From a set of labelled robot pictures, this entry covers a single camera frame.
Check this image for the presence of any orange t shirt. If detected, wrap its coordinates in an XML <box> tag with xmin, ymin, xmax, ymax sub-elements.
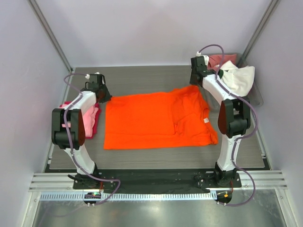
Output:
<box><xmin>104</xmin><ymin>85</ymin><xmax>218</xmax><ymax>150</ymax></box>

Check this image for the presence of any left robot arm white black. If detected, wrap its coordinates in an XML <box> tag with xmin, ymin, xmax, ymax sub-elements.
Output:
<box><xmin>51</xmin><ymin>72</ymin><xmax>112</xmax><ymax>189</ymax></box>

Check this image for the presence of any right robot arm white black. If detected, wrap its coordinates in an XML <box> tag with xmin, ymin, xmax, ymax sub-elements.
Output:
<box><xmin>190</xmin><ymin>55</ymin><xmax>250</xmax><ymax>188</ymax></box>

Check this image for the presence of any dusty red t shirt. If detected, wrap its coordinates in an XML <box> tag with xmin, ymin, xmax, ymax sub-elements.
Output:
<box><xmin>207</xmin><ymin>54</ymin><xmax>237</xmax><ymax>70</ymax></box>

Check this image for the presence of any folded light pink t shirt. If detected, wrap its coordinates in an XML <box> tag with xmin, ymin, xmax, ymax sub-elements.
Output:
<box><xmin>59</xmin><ymin>104</ymin><xmax>99</xmax><ymax>138</ymax></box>

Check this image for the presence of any folded magenta t shirt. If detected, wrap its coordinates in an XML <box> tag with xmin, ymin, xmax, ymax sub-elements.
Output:
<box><xmin>60</xmin><ymin>101</ymin><xmax>102</xmax><ymax>140</ymax></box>

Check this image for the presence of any white t shirt green collar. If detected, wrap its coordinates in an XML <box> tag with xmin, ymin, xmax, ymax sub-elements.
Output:
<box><xmin>220</xmin><ymin>61</ymin><xmax>255</xmax><ymax>96</ymax></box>

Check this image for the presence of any grey plastic bin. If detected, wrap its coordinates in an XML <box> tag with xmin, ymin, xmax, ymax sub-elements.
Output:
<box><xmin>203</xmin><ymin>52</ymin><xmax>264</xmax><ymax>113</ymax></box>

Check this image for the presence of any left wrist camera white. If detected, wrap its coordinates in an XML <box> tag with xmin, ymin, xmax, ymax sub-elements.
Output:
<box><xmin>85</xmin><ymin>72</ymin><xmax>100</xmax><ymax>79</ymax></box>

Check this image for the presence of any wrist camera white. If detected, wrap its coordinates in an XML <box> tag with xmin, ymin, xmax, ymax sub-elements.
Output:
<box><xmin>196</xmin><ymin>52</ymin><xmax>209</xmax><ymax>67</ymax></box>
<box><xmin>85</xmin><ymin>72</ymin><xmax>100</xmax><ymax>79</ymax></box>

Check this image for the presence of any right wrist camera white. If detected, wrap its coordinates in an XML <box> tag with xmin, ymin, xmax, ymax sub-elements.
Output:
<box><xmin>196</xmin><ymin>52</ymin><xmax>209</xmax><ymax>67</ymax></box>

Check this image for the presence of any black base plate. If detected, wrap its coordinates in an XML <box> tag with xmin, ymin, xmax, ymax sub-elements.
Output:
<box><xmin>68</xmin><ymin>169</ymin><xmax>242</xmax><ymax>204</ymax></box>

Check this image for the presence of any right aluminium corner post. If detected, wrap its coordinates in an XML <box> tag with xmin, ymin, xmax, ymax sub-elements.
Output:
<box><xmin>242</xmin><ymin>0</ymin><xmax>281</xmax><ymax>59</ymax></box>

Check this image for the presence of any aluminium corner post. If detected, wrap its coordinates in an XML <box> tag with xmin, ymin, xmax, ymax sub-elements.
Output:
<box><xmin>27</xmin><ymin>0</ymin><xmax>73</xmax><ymax>72</ymax></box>
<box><xmin>242</xmin><ymin>0</ymin><xmax>281</xmax><ymax>59</ymax></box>

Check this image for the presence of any left aluminium corner post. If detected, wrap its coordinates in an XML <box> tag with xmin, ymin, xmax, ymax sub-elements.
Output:
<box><xmin>27</xmin><ymin>0</ymin><xmax>73</xmax><ymax>72</ymax></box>

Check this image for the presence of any slotted cable duct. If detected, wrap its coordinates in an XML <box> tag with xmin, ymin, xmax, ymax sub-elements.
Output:
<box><xmin>40</xmin><ymin>191</ymin><xmax>217</xmax><ymax>202</ymax></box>

